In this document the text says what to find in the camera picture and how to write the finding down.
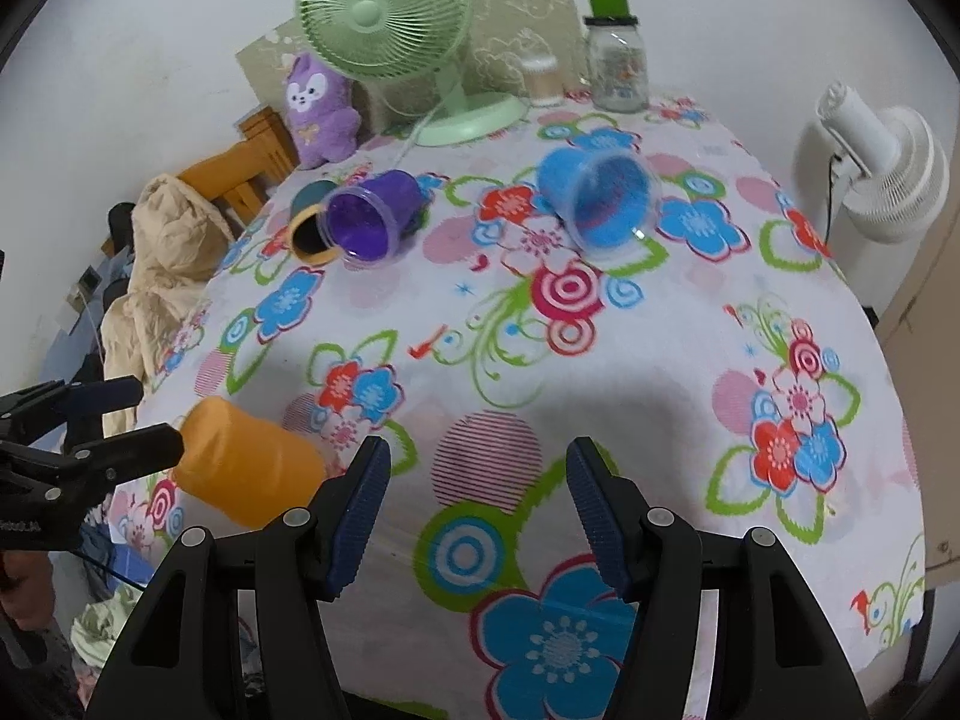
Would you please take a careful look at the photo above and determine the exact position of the dark chair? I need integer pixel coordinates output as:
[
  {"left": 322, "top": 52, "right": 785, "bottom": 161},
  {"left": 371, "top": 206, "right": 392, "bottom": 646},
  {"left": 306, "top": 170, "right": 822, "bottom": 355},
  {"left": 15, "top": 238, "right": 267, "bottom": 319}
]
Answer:
[{"left": 107, "top": 202, "right": 140, "bottom": 256}]

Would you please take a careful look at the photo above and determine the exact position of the beige patterned board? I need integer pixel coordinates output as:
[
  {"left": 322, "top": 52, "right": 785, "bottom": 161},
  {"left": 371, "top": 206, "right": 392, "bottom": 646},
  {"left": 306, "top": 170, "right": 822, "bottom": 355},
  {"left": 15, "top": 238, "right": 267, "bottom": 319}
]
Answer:
[{"left": 236, "top": 0, "right": 593, "bottom": 143}]

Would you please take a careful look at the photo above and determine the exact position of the white fan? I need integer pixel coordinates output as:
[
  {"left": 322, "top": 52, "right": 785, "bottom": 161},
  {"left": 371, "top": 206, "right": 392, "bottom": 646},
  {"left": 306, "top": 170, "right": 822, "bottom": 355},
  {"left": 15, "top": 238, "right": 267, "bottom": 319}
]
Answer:
[{"left": 793, "top": 81, "right": 952, "bottom": 245}]

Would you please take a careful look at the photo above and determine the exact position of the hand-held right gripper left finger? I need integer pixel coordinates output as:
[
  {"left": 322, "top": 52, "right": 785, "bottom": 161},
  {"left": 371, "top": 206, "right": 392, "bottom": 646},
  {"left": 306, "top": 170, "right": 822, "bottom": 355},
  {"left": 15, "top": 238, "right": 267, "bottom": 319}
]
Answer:
[{"left": 82, "top": 435, "right": 392, "bottom": 720}]

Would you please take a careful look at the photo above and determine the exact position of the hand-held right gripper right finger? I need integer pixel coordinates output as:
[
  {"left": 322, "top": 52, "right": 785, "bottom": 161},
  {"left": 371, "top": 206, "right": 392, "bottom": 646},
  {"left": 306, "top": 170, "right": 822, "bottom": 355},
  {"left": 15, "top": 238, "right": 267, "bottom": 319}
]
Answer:
[{"left": 566, "top": 436, "right": 878, "bottom": 720}]

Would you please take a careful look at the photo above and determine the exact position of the floral tablecloth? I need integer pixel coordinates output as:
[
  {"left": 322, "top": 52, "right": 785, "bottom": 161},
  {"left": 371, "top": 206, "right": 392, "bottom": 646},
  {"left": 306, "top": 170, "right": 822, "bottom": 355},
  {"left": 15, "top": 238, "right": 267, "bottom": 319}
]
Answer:
[{"left": 105, "top": 94, "right": 927, "bottom": 720}]

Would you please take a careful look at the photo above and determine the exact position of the green desk fan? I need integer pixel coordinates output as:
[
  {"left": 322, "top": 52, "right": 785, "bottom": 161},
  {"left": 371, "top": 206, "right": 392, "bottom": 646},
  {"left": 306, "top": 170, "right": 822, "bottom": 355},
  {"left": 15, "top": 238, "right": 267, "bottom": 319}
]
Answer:
[{"left": 295, "top": 0, "right": 530, "bottom": 147}]

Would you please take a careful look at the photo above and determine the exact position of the dark green cup yellow rim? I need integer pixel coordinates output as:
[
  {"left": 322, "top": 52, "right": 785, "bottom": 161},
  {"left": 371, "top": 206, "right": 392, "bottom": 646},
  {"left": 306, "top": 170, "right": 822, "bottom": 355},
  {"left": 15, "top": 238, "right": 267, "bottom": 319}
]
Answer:
[{"left": 289, "top": 178, "right": 338, "bottom": 265}]

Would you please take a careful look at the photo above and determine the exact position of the white fan cable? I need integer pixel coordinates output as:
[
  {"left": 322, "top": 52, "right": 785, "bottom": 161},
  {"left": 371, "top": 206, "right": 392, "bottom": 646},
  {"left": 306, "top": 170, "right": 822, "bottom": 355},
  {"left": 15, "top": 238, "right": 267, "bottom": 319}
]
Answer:
[{"left": 367, "top": 101, "right": 451, "bottom": 181}]

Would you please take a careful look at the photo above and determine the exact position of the purple plastic cup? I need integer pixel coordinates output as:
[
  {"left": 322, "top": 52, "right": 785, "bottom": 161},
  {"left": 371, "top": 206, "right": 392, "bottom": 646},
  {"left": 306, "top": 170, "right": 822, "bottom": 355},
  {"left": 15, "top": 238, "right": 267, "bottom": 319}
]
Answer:
[{"left": 316, "top": 170, "right": 425, "bottom": 271}]

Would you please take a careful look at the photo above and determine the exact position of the beige jacket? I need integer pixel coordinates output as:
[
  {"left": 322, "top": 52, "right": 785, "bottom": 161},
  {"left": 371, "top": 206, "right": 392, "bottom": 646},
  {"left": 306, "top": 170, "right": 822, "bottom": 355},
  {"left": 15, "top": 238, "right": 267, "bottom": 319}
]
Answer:
[{"left": 101, "top": 174, "right": 237, "bottom": 436}]

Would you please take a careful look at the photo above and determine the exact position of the glass jar green lid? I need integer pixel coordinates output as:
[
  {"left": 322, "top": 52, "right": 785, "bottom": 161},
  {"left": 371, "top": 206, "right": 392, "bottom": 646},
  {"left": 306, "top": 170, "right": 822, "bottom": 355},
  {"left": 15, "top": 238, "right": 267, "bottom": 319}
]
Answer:
[{"left": 583, "top": 0, "right": 650, "bottom": 113}]

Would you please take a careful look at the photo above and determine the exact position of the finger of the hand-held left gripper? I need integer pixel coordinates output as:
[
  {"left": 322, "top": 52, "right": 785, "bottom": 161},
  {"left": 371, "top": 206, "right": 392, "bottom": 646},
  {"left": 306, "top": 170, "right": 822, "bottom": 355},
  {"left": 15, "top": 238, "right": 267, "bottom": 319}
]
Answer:
[
  {"left": 0, "top": 424, "right": 185, "bottom": 502},
  {"left": 0, "top": 377, "right": 144, "bottom": 442}
]

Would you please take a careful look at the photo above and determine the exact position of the blue plastic cup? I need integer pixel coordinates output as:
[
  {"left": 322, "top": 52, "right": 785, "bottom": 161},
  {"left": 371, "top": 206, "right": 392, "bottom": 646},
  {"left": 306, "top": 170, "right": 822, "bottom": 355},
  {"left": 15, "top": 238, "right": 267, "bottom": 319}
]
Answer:
[{"left": 536, "top": 146, "right": 662, "bottom": 260}]

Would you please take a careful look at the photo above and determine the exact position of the cotton swab container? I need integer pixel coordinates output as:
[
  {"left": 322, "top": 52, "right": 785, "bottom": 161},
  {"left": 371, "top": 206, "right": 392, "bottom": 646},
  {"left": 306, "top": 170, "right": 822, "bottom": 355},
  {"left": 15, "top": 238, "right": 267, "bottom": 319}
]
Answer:
[{"left": 520, "top": 52, "right": 563, "bottom": 107}]

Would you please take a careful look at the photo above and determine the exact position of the person's left hand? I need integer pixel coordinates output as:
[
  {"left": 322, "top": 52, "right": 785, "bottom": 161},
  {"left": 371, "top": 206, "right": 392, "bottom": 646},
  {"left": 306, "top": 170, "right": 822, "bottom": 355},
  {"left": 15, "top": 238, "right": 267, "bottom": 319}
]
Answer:
[{"left": 0, "top": 551, "right": 57, "bottom": 620}]

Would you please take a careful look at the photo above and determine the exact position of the purple plush toy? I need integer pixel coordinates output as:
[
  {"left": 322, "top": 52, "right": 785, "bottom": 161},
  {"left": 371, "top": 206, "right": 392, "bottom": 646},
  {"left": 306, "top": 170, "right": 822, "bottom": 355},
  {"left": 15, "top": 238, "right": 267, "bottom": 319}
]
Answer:
[{"left": 283, "top": 52, "right": 362, "bottom": 170}]

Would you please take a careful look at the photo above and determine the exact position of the pale green cloth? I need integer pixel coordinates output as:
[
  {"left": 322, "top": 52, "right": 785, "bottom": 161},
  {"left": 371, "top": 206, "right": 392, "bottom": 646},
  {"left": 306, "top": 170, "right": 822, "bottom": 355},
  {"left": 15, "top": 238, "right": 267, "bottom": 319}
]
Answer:
[{"left": 71, "top": 585, "right": 151, "bottom": 668}]

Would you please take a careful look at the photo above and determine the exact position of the orange plastic cup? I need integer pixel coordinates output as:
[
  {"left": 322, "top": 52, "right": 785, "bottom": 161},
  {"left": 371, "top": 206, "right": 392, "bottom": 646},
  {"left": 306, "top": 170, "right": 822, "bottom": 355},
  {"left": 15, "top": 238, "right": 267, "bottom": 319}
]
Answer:
[{"left": 171, "top": 396, "right": 329, "bottom": 527}]

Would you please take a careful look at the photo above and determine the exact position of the beige cabinet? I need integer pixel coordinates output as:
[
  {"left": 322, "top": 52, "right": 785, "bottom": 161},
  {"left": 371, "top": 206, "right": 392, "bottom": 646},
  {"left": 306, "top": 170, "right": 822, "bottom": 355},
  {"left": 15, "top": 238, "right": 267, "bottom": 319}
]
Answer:
[{"left": 874, "top": 236, "right": 960, "bottom": 578}]

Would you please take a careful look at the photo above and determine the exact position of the wooden chair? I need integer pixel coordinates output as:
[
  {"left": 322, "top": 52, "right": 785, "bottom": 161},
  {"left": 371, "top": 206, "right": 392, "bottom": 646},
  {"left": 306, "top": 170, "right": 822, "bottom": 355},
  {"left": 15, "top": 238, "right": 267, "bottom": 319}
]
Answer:
[{"left": 176, "top": 106, "right": 297, "bottom": 241}]

